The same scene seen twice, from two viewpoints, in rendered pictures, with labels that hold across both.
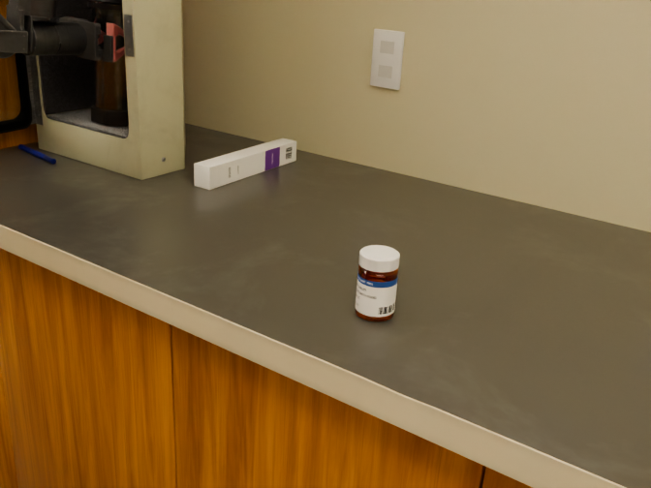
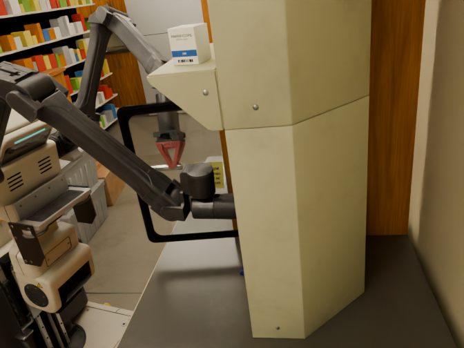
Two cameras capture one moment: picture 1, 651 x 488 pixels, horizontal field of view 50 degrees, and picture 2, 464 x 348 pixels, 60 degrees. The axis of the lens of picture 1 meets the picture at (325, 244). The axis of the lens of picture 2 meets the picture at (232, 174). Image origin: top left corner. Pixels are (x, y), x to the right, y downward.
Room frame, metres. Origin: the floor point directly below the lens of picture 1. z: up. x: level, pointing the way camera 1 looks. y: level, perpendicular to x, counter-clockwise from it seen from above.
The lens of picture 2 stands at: (1.00, -0.23, 1.62)
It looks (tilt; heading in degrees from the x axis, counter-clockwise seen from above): 25 degrees down; 68
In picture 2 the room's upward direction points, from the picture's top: 8 degrees counter-clockwise
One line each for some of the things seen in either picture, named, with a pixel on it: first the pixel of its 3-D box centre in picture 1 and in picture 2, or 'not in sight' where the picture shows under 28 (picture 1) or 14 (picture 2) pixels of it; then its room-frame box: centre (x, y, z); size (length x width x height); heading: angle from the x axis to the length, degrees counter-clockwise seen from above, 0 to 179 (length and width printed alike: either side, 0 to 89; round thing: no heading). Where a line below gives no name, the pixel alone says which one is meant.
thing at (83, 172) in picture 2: not in sight; (56, 178); (0.86, 2.79, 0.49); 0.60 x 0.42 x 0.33; 56
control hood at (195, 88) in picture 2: not in sight; (205, 80); (1.28, 0.52, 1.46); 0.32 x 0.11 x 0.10; 56
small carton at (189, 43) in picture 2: not in sight; (190, 43); (1.24, 0.46, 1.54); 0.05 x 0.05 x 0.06; 41
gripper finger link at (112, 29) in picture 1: (111, 41); not in sight; (1.33, 0.42, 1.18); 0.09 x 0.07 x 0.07; 147
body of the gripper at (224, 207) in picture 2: (68, 38); (232, 206); (1.29, 0.49, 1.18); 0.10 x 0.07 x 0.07; 57
